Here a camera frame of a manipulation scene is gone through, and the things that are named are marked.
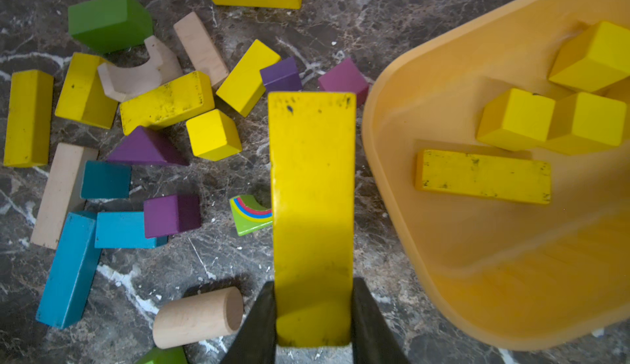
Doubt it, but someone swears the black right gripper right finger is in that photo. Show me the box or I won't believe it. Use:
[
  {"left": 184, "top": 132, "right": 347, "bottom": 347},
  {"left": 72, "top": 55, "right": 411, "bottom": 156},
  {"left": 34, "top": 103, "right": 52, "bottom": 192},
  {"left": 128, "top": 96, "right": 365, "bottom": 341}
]
[{"left": 351, "top": 277, "right": 410, "bottom": 364}]

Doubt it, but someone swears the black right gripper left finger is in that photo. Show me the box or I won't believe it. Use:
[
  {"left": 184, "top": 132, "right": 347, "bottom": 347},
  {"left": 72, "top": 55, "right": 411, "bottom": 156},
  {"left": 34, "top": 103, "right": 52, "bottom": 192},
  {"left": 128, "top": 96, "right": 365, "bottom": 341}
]
[{"left": 220, "top": 281, "right": 277, "bottom": 364}]

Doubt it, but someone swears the yellow cube block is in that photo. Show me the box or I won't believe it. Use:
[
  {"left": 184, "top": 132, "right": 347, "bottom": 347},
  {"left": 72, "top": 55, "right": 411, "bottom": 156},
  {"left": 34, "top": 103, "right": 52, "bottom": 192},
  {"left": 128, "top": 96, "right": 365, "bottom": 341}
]
[
  {"left": 548, "top": 21, "right": 629, "bottom": 93},
  {"left": 541, "top": 92, "right": 628, "bottom": 155},
  {"left": 476, "top": 88, "right": 556, "bottom": 152},
  {"left": 186, "top": 109, "right": 242, "bottom": 162},
  {"left": 55, "top": 52, "right": 119, "bottom": 130}
]

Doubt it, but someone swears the natural wood cylinder block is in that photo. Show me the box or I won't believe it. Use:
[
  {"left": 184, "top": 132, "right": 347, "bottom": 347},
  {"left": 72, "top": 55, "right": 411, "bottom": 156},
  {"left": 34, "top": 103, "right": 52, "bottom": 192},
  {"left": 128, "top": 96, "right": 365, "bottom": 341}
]
[{"left": 153, "top": 287, "right": 244, "bottom": 349}]

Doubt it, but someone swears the green block front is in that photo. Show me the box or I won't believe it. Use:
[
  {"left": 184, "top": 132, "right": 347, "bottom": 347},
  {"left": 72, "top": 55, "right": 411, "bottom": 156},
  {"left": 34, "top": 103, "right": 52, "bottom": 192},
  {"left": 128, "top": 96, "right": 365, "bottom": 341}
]
[{"left": 136, "top": 347, "right": 188, "bottom": 364}]

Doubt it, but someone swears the green rainbow arch block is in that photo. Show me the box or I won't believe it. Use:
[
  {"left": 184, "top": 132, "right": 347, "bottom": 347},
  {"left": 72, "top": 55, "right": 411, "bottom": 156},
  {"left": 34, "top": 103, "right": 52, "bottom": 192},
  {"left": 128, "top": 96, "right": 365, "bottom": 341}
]
[{"left": 230, "top": 195, "right": 272, "bottom": 236}]

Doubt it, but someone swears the purple cube block near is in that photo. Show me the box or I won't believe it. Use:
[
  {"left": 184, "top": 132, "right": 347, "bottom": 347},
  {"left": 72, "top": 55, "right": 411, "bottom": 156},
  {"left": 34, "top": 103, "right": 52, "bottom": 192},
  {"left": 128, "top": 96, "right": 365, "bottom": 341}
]
[{"left": 144, "top": 194, "right": 202, "bottom": 239}]

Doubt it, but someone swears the purple cube block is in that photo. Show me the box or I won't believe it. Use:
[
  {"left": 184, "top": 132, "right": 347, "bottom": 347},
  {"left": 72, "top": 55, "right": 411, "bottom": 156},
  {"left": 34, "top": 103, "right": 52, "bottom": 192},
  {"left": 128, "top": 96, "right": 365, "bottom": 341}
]
[
  {"left": 318, "top": 57, "right": 369, "bottom": 108},
  {"left": 144, "top": 194, "right": 202, "bottom": 239}
]

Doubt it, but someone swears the teal block right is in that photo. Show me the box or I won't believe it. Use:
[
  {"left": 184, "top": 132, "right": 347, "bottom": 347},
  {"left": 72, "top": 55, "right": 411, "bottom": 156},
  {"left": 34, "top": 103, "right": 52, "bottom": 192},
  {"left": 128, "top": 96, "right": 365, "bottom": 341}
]
[{"left": 94, "top": 212, "right": 167, "bottom": 249}]

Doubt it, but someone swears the long teal block front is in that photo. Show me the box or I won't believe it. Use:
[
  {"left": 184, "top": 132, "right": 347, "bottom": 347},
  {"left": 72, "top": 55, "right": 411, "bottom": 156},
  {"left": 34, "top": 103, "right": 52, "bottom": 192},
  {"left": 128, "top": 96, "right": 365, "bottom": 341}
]
[{"left": 36, "top": 211, "right": 101, "bottom": 330}]

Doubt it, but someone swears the yellow cube block beside pyramid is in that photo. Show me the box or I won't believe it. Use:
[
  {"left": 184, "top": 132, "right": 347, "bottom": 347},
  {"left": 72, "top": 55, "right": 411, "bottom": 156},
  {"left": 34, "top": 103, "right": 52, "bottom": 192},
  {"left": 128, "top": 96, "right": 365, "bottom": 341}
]
[{"left": 186, "top": 109, "right": 242, "bottom": 162}]

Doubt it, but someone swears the teal block left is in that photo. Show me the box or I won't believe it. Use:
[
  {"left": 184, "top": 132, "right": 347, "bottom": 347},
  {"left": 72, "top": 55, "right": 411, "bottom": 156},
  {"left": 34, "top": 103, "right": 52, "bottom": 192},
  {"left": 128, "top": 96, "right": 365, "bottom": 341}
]
[{"left": 80, "top": 161, "right": 131, "bottom": 199}]

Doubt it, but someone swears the purple triangle block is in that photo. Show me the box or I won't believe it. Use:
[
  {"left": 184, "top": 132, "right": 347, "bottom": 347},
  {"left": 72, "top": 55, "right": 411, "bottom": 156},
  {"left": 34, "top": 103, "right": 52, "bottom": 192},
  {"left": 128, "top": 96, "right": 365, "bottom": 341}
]
[{"left": 107, "top": 126, "right": 189, "bottom": 167}]

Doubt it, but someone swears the long natural wood block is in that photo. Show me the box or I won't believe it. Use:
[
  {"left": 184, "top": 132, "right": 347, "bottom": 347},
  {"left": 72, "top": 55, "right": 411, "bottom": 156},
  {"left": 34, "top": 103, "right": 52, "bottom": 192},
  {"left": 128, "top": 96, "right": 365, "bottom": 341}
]
[{"left": 31, "top": 143, "right": 98, "bottom": 250}]

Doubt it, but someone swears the yellow plastic tray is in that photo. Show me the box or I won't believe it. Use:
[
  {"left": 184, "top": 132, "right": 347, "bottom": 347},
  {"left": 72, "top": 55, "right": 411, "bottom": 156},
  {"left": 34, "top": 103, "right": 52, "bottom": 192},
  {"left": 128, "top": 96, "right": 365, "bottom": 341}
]
[{"left": 362, "top": 0, "right": 629, "bottom": 350}]

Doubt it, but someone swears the long speckled yellow block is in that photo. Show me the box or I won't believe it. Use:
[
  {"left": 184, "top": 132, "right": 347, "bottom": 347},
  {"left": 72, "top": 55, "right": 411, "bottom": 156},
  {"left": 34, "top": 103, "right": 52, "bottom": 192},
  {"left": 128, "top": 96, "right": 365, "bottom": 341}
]
[{"left": 120, "top": 71, "right": 215, "bottom": 136}]

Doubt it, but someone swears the purple cube block far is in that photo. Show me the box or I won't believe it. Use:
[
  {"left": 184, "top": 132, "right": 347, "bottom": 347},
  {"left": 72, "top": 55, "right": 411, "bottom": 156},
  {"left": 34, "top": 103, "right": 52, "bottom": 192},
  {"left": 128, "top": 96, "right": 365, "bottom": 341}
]
[{"left": 318, "top": 57, "right": 369, "bottom": 108}]

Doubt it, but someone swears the small purple block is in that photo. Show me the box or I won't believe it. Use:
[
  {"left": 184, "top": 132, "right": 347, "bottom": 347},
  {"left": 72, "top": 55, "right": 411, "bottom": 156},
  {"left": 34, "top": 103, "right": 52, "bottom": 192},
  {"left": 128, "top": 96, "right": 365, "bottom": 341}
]
[{"left": 260, "top": 57, "right": 303, "bottom": 93}]

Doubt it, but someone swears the natural wood arch block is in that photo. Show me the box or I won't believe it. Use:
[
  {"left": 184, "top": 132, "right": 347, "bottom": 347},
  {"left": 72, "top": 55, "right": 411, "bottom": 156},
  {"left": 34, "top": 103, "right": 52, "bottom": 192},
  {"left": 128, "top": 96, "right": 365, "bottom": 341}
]
[{"left": 98, "top": 36, "right": 183, "bottom": 103}]

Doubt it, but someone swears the natural wood rectangular block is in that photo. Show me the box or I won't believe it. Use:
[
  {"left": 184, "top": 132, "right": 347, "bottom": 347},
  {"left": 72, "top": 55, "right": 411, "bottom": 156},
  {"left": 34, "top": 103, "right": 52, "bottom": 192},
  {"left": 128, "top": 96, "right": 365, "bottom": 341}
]
[{"left": 174, "top": 11, "right": 230, "bottom": 90}]

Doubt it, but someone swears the yellow block left short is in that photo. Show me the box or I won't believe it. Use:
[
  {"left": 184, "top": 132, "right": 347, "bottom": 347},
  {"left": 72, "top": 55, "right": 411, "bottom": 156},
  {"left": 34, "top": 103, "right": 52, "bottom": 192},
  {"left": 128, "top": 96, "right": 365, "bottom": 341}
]
[{"left": 3, "top": 70, "right": 54, "bottom": 168}]

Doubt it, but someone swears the green rectangular block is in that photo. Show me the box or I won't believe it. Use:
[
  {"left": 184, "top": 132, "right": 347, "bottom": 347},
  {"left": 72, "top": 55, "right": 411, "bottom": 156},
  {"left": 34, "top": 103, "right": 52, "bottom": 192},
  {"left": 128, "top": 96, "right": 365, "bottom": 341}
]
[{"left": 68, "top": 0, "right": 154, "bottom": 54}]

